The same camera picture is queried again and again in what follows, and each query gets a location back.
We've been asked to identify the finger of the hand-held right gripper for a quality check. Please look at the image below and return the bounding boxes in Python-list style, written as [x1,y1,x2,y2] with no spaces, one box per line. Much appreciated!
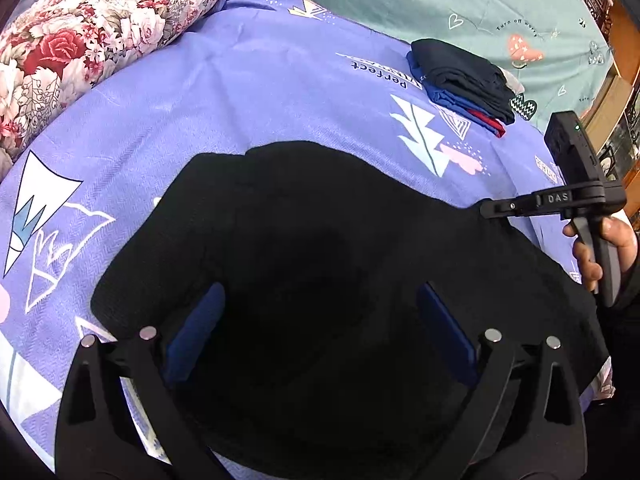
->
[478,190,573,221]

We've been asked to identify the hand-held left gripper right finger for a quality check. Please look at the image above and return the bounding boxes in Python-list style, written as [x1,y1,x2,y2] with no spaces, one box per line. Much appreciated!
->
[417,282,587,480]

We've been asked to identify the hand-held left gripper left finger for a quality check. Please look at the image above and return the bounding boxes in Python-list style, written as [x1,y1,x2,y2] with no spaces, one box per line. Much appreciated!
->
[54,282,232,480]

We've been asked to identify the black pants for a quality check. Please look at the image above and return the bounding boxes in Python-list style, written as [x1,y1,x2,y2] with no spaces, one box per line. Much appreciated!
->
[91,141,612,480]

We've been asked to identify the person's right forearm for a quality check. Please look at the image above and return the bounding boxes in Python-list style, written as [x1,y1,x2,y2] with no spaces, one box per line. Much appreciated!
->
[592,240,640,411]

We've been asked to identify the folded dark navy pants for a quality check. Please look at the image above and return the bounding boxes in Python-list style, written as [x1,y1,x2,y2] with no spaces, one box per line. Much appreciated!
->
[410,38,517,126]

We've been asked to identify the person's right hand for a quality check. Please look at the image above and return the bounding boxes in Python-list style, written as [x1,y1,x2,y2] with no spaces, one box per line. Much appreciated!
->
[562,212,640,295]

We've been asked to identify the folded red garment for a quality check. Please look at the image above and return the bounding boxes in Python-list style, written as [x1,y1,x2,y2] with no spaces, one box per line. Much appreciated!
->
[467,109,507,138]

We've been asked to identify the small grey cloth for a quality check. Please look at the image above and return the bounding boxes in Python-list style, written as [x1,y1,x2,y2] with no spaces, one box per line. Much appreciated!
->
[502,71,527,96]

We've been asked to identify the folded blue garment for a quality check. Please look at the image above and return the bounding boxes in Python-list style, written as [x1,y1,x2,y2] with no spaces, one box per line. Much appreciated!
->
[406,51,501,137]

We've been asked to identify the wooden display cabinet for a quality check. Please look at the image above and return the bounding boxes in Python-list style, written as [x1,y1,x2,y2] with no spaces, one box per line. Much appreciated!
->
[556,0,640,201]

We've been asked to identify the teal heart-print sheet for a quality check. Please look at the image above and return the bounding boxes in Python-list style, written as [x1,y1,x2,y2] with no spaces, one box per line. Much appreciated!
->
[267,0,617,133]

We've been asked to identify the purple printed bed sheet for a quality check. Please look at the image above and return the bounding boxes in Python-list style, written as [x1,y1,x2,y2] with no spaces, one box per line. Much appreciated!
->
[0,0,617,473]

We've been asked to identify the floral pillow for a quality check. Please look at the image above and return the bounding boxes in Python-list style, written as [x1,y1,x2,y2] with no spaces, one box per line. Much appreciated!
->
[0,0,230,163]

